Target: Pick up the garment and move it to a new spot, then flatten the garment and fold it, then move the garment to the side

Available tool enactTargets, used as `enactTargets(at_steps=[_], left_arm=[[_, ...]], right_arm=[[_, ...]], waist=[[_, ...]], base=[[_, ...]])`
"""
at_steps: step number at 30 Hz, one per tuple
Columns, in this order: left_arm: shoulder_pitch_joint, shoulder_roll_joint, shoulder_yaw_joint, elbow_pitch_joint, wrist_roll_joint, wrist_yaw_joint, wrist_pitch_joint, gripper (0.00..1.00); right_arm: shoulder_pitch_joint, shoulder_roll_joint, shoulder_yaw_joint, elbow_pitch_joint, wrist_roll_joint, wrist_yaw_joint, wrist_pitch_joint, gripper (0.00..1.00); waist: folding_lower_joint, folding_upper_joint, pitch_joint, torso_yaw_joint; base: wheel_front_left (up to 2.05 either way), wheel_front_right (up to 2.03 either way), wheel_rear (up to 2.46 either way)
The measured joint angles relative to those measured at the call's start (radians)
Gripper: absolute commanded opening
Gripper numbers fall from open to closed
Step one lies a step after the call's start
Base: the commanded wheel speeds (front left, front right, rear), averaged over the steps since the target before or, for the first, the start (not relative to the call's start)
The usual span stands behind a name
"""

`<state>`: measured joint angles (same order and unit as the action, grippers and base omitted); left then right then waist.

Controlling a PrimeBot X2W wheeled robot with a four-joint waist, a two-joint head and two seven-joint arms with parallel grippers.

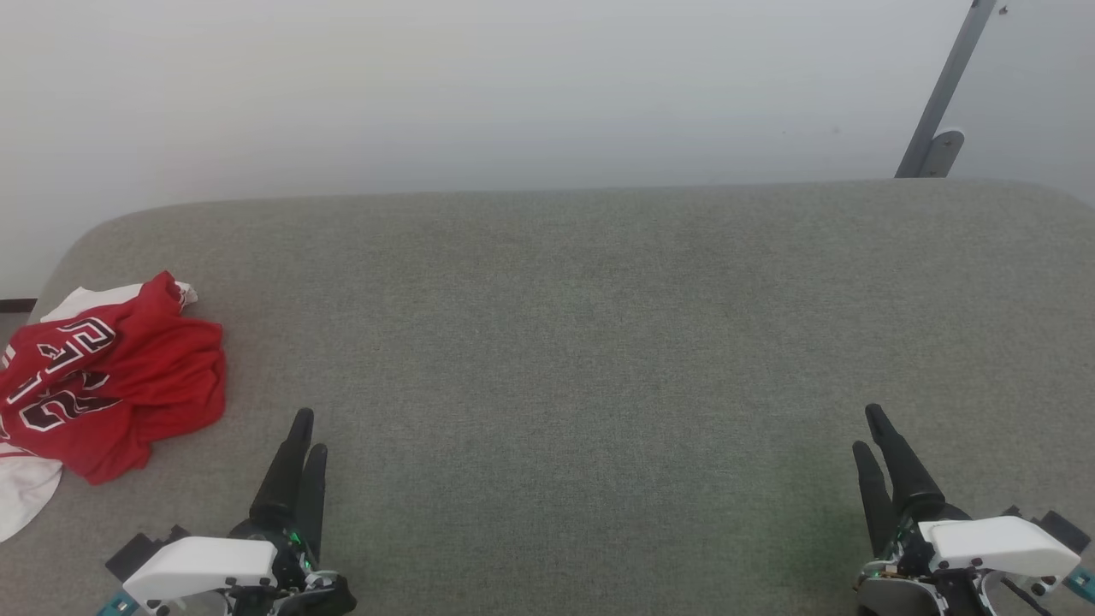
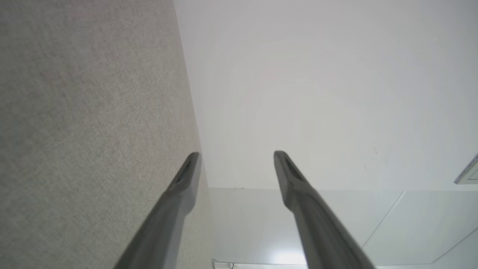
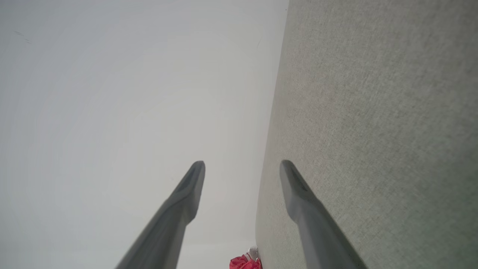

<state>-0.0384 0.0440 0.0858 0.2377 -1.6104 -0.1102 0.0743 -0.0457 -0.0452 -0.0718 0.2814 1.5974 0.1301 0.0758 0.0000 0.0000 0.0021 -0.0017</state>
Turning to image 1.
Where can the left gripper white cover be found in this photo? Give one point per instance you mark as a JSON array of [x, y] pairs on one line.
[[201, 566]]

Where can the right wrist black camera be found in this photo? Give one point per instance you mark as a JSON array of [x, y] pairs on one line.
[[1061, 524]]

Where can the grey fabric sofa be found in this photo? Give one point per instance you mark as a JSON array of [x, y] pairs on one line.
[[582, 359]]

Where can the grey metal pole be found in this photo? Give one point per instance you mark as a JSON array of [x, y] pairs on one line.
[[949, 77]]

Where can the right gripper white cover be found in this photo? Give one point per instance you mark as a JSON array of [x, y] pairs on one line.
[[997, 543]]

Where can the red white Bulls jersey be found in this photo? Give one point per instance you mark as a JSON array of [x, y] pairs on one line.
[[128, 393]]

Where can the dark skirting strip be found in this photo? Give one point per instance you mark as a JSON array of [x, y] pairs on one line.
[[17, 305]]

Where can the grey pole foot bracket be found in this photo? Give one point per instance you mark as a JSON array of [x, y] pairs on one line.
[[944, 154]]

